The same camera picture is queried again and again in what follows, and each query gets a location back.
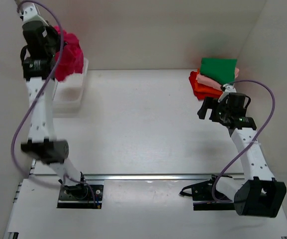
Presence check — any magenta t-shirt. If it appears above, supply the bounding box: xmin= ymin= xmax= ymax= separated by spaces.
xmin=55 ymin=30 xmax=84 ymax=82

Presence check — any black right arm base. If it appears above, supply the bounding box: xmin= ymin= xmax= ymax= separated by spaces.
xmin=179 ymin=175 xmax=243 ymax=211

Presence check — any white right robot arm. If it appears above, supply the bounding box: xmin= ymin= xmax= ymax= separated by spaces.
xmin=197 ymin=93 xmax=287 ymax=218

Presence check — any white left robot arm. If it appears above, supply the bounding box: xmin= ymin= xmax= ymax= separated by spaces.
xmin=21 ymin=20 xmax=88 ymax=198

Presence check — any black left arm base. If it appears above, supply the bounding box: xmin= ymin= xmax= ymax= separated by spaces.
xmin=57 ymin=179 xmax=104 ymax=209

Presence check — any red folded t-shirt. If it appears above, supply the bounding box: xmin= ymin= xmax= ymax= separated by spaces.
xmin=189 ymin=70 xmax=222 ymax=101

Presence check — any orange folded t-shirt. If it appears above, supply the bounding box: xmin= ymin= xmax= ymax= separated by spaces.
xmin=194 ymin=69 xmax=235 ymax=98

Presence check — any pink folded t-shirt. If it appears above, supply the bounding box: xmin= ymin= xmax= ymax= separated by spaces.
xmin=195 ymin=67 xmax=240 ymax=95

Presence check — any green folded t-shirt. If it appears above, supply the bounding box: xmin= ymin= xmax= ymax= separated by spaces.
xmin=200 ymin=58 xmax=237 ymax=86

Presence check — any white plastic basket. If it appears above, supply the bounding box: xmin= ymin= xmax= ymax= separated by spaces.
xmin=52 ymin=58 xmax=89 ymax=115

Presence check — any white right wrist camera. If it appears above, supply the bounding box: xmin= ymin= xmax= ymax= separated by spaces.
xmin=218 ymin=84 xmax=236 ymax=103

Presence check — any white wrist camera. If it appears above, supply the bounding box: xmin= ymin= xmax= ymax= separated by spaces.
xmin=218 ymin=84 xmax=236 ymax=103
xmin=15 ymin=0 xmax=47 ymax=25

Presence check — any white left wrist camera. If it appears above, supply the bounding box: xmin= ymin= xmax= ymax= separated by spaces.
xmin=15 ymin=0 xmax=47 ymax=25

